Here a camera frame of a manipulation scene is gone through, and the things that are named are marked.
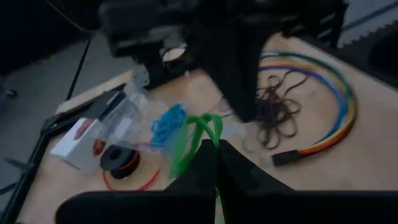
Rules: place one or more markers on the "green rubber bands pile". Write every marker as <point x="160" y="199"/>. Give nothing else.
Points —
<point x="192" y="137"/>

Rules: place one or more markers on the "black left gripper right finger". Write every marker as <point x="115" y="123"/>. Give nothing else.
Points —
<point x="245" y="174"/>

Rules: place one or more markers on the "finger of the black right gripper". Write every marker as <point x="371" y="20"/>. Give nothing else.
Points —
<point x="236" y="77"/>

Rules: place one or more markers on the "dark purple rubber bands pile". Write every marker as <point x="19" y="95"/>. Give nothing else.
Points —
<point x="276" y="112"/>

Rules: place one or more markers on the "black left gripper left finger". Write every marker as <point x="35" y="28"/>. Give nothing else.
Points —
<point x="199" y="171"/>

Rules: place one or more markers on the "blue rubber bands pile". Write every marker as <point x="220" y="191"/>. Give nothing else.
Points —
<point x="168" y="124"/>

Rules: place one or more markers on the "clear zip bag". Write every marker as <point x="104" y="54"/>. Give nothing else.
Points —
<point x="136" y="118"/>

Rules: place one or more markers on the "white cardboard box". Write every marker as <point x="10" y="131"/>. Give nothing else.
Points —
<point x="71" y="143"/>

